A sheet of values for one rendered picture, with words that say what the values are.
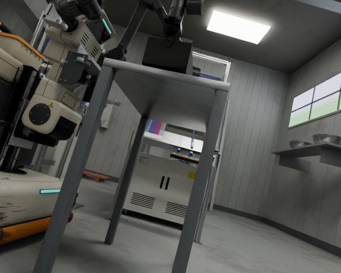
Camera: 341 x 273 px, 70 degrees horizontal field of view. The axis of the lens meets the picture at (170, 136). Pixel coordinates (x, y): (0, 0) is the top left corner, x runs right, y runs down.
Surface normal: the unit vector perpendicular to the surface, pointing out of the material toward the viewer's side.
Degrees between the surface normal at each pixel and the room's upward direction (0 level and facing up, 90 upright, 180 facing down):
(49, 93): 90
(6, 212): 90
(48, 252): 90
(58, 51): 90
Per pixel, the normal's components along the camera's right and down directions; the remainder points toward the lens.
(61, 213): -0.09, -0.19
